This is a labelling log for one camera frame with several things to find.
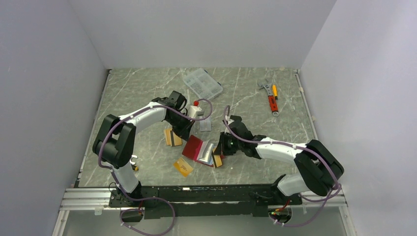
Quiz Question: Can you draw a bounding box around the red adjustable wrench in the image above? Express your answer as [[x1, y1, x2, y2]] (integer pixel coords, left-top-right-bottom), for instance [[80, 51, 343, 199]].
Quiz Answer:
[[258, 79, 279, 117]]

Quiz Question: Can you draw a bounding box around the gold credit card stack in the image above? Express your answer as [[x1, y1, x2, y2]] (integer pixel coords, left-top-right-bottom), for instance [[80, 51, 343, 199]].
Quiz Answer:
[[164, 128, 182, 147]]

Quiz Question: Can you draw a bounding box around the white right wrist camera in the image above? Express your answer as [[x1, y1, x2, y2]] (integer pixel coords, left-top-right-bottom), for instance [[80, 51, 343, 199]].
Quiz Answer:
[[224, 116, 234, 126]]

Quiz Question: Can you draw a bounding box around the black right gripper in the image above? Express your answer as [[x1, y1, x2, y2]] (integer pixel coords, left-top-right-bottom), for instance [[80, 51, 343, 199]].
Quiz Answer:
[[213, 132, 243, 156]]

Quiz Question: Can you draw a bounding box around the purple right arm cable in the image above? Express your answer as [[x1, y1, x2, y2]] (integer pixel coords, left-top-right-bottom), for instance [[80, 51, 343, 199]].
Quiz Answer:
[[223, 105, 343, 228]]

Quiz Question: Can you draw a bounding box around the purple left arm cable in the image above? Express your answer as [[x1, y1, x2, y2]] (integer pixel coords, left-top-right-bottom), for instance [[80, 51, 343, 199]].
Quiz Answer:
[[97, 98, 214, 203]]

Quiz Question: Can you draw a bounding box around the silver VIP credit card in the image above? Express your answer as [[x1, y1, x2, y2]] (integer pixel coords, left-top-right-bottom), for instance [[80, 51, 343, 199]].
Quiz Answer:
[[199, 117, 212, 132]]

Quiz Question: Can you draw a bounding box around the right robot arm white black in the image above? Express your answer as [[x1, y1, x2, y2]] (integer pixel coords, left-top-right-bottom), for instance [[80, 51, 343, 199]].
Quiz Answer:
[[215, 116, 344, 204]]

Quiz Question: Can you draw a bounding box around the single gold credit card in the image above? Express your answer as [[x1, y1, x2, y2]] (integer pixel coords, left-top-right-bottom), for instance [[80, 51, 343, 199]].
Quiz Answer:
[[173, 157, 193, 177]]

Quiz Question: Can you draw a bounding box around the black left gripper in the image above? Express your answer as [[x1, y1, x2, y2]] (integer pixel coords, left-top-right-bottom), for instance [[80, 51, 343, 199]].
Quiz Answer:
[[166, 113, 195, 142]]

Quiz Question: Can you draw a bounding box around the clear plastic screw box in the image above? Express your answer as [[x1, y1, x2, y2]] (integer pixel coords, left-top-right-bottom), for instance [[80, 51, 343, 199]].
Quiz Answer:
[[182, 68, 223, 100]]

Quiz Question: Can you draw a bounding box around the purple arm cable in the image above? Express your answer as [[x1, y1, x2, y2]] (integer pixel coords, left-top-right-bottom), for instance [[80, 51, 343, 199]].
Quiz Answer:
[[223, 105, 343, 228], [97, 98, 214, 203]]

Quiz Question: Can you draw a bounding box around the red leather card holder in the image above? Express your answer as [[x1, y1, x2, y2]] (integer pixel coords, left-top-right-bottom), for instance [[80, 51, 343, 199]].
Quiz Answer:
[[182, 135, 217, 167]]

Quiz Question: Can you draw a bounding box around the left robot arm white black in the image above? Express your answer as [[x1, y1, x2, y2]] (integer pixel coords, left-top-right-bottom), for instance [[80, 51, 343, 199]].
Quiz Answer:
[[92, 91, 194, 207]]

